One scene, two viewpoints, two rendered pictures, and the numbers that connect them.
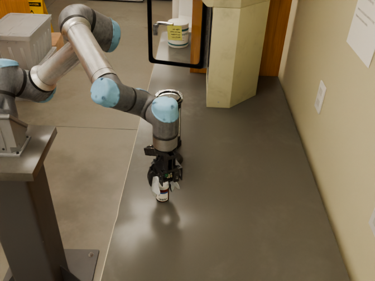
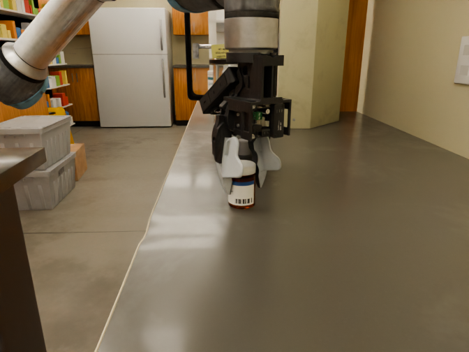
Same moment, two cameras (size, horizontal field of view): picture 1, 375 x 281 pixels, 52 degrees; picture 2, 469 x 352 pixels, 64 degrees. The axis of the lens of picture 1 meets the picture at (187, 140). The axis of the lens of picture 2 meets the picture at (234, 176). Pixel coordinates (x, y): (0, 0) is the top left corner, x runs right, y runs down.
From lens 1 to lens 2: 0.81 m
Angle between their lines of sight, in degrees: 17
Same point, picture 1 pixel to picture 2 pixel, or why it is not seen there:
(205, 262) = (400, 299)
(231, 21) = not seen: outside the picture
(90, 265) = not seen: outside the picture
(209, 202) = (339, 205)
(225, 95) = (303, 108)
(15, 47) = (24, 143)
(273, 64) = (350, 94)
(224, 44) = (299, 25)
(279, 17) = (354, 28)
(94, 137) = (115, 242)
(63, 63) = (56, 15)
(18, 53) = not seen: hidden behind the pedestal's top
